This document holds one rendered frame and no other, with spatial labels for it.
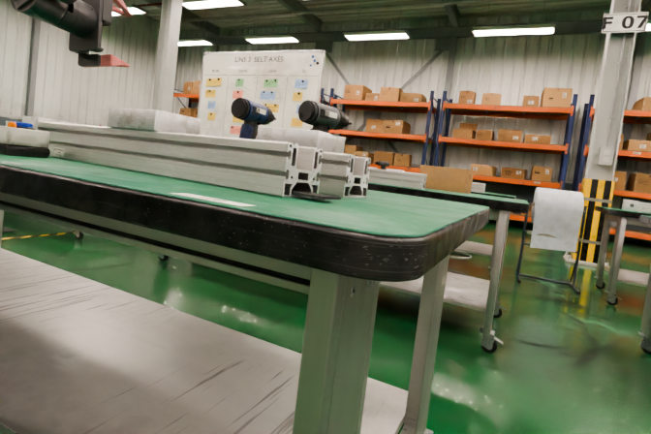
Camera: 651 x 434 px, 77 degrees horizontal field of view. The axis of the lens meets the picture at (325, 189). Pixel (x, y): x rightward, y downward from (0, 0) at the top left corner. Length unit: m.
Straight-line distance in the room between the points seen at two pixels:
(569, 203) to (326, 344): 3.85
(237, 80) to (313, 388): 4.21
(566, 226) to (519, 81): 7.54
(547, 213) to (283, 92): 2.73
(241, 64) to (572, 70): 8.65
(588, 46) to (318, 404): 11.43
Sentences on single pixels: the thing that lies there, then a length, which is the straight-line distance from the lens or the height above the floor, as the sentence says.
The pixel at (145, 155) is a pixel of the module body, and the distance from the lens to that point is 0.90.
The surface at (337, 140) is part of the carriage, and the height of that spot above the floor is 0.89.
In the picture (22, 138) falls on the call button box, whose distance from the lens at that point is 1.10.
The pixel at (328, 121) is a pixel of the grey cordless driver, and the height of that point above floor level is 0.95.
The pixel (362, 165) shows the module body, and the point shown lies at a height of 0.85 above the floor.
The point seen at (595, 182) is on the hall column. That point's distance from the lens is 6.24.
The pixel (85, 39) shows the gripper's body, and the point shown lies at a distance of 0.86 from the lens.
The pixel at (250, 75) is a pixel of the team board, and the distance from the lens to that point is 4.49.
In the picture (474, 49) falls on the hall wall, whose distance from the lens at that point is 11.82.
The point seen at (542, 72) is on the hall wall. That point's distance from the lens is 11.51.
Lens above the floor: 0.83
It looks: 3 degrees down
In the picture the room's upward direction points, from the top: 7 degrees clockwise
